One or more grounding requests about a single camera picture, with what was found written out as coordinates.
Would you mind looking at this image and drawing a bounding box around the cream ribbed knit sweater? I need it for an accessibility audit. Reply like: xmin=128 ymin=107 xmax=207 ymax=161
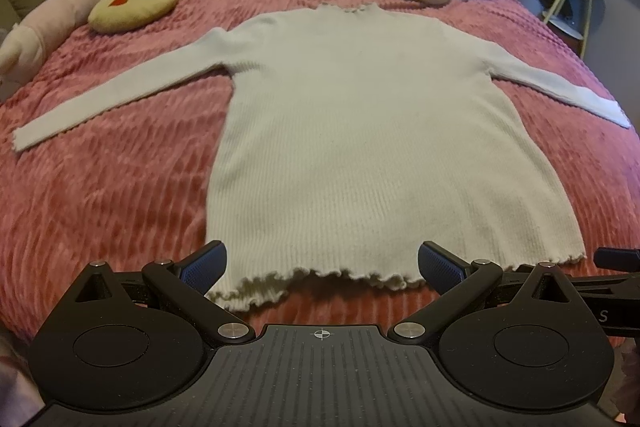
xmin=13 ymin=4 xmax=629 ymax=311

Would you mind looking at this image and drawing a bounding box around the small side table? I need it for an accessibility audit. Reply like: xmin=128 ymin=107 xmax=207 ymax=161
xmin=541 ymin=0 xmax=604 ymax=61

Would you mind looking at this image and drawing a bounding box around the pink plush toy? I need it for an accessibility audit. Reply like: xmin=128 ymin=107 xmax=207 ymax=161
xmin=1 ymin=0 xmax=100 ymax=86

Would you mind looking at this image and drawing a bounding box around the yellow kiss emoji pillow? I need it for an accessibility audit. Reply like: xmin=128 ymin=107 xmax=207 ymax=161
xmin=88 ymin=0 xmax=178 ymax=35

